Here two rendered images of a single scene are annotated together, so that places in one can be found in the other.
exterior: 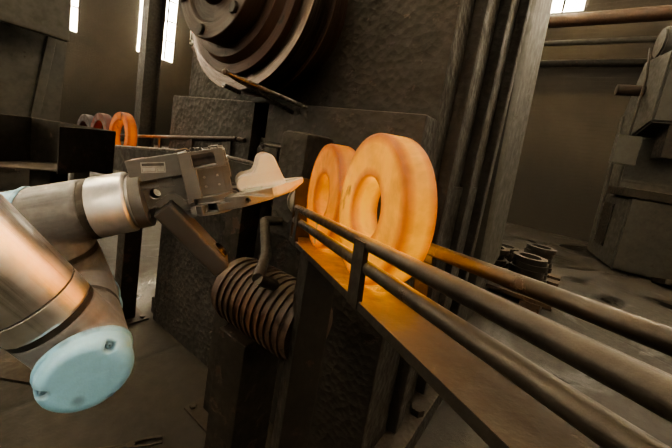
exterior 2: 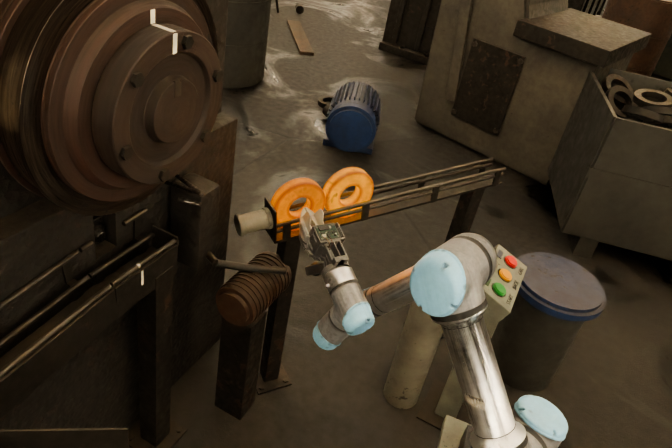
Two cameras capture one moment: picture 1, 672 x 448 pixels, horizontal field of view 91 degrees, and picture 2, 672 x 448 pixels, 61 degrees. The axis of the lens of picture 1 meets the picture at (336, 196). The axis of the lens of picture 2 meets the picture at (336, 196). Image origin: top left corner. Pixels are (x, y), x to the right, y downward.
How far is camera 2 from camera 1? 1.67 m
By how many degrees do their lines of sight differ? 97
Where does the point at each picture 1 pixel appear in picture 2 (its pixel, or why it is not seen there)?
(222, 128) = (38, 262)
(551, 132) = not seen: outside the picture
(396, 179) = (368, 182)
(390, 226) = (367, 194)
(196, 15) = (148, 163)
